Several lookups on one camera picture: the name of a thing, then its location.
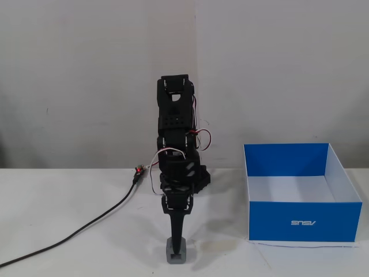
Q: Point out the gray block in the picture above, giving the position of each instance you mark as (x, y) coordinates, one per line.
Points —
(176, 259)

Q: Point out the blue and white cardboard box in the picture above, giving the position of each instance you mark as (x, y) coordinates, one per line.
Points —
(299, 199)

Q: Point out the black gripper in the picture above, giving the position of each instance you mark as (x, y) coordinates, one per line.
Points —
(176, 202)

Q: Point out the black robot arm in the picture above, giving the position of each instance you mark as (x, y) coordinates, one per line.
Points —
(174, 115)

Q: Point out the small controller board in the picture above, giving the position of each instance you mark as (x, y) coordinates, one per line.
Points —
(139, 170)

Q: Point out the clear tape strip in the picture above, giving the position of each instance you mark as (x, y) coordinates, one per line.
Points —
(219, 246)

